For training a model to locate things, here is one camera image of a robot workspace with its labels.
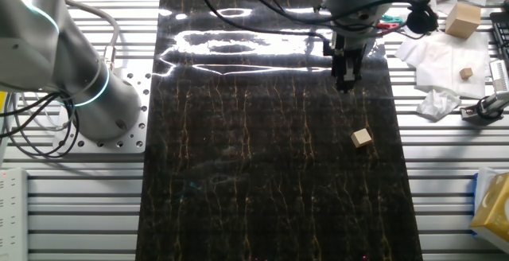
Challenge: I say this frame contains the ribbed silver camera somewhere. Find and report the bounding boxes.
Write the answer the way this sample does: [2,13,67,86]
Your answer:
[488,59,509,93]

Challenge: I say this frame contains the black marble pattern mat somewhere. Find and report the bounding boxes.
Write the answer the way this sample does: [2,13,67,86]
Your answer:
[134,0,423,261]

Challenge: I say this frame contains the crumpled white tissue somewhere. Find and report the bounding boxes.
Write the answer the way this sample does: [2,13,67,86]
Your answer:
[416,88,462,121]

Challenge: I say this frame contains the small wooden block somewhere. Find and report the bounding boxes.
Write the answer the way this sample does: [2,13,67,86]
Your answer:
[350,128,374,149]

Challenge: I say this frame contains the black looped cable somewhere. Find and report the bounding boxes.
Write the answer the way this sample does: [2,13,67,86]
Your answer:
[476,96,503,121]

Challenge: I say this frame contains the white power strip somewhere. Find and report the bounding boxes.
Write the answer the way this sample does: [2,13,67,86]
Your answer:
[0,168,29,261]

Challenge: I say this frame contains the grey camera stand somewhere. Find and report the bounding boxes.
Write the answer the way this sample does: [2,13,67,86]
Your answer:
[460,92,509,123]

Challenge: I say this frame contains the large wooden cube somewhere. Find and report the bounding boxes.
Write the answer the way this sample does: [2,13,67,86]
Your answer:
[444,1,483,40]

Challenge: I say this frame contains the black coiled camera cable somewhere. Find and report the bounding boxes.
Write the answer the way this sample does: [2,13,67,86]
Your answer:
[232,0,439,39]

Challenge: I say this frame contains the yellow tissue box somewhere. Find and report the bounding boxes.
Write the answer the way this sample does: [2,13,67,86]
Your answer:
[468,172,509,243]

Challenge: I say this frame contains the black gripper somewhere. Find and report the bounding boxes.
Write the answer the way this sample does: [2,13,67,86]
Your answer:
[322,33,370,94]

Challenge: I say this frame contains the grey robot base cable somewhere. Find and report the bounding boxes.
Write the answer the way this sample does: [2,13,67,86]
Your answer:
[63,0,121,71]

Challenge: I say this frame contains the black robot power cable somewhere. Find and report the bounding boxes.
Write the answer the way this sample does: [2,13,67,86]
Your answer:
[0,91,81,159]

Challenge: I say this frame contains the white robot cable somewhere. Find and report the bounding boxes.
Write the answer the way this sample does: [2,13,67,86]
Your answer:
[3,93,75,131]

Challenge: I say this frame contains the black keyboard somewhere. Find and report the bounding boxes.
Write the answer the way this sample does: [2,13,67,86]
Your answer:
[489,11,509,69]

